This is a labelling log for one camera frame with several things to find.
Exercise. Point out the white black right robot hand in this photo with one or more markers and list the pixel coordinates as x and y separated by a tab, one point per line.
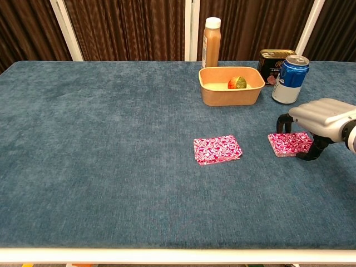
320	115

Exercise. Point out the pink patterned card stack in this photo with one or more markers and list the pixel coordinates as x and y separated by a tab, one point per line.
289	143

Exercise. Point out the pink speckled sponge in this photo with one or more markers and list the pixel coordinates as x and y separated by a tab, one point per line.
217	148

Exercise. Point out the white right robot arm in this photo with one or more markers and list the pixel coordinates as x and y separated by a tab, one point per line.
351	136

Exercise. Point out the blue white soda can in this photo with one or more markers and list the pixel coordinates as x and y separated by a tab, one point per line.
289	80

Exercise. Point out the black gold luncheon meat tin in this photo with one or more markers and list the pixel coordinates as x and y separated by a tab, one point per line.
268	64

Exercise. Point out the small round green red fruit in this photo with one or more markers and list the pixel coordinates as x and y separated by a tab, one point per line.
237	83

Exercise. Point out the brown pleated curtain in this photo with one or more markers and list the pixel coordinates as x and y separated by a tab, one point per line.
336	27
27	30
250	25
125	27

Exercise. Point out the brown juice bottle white cap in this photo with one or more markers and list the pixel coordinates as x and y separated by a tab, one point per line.
211	44

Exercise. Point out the blue fabric table cover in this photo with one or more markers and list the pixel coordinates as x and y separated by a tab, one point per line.
111	167

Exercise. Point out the white partition frame post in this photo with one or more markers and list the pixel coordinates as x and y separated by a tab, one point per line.
188	30
66	30
310	27
195	30

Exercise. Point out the white table edge frame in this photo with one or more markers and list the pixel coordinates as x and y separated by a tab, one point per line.
167	256

